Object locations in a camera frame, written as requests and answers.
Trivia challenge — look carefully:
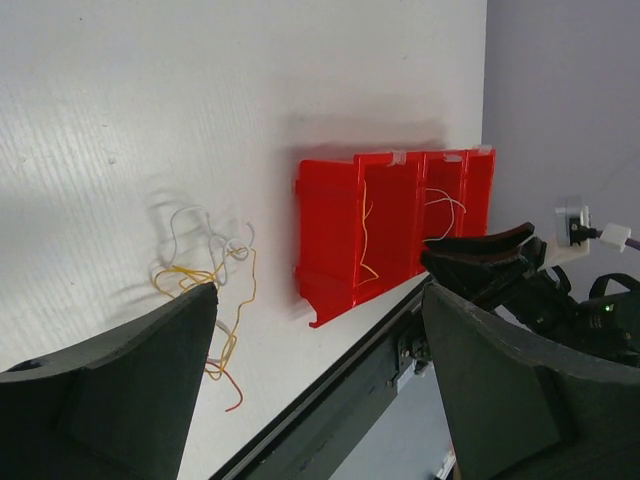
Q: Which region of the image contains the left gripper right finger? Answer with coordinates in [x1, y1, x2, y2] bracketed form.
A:
[422, 282, 639, 479]

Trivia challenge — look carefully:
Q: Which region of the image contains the yellow cable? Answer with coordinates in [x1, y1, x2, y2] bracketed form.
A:
[358, 179, 380, 282]

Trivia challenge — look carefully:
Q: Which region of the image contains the red three-compartment bin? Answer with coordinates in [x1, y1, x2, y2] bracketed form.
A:
[295, 146, 496, 328]

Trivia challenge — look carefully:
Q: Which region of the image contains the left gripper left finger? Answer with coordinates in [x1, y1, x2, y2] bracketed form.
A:
[1, 284, 218, 479]

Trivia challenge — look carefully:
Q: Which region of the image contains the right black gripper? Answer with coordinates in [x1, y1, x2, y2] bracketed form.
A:
[421, 223, 581, 345]

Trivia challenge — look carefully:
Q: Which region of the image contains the white cable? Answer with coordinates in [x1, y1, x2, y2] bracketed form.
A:
[422, 187, 467, 244]

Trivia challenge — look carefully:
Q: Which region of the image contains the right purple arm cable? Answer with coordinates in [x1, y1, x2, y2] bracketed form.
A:
[589, 224, 640, 254]

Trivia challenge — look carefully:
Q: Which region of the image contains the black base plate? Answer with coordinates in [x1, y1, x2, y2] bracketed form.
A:
[212, 281, 455, 479]

